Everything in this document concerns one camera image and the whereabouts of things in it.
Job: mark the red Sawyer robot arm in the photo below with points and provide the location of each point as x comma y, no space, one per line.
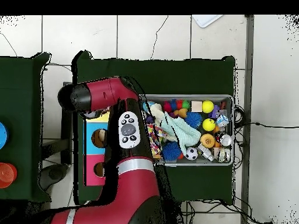
130,186

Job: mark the shallow clear mesh bin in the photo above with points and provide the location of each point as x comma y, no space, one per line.
186,96

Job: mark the wooden box with three holes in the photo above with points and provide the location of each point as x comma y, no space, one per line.
93,163

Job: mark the cream knit cloth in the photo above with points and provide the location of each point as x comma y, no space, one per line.
157,112

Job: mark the polka dot cloth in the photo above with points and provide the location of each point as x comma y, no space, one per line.
155,140

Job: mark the blue spiky ball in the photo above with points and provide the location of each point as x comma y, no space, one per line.
172,151
193,119

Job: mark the mint green knit cloth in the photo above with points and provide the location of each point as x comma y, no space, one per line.
184,133

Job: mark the plain wooden block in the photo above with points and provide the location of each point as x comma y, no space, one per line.
196,106

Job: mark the small soccer ball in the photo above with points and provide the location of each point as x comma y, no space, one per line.
191,153

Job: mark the yellow smiley ball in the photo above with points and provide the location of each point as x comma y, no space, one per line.
208,126

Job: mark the plain yellow ball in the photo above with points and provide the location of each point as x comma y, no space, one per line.
208,106

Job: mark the silver can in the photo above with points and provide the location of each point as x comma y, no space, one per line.
225,140

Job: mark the white flat tray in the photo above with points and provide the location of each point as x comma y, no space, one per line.
205,19

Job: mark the dark green side table cloth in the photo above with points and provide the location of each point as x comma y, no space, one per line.
21,93

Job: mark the blue plastic cup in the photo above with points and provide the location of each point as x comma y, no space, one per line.
2,135

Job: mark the red plastic cup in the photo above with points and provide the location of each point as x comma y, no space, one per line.
7,175

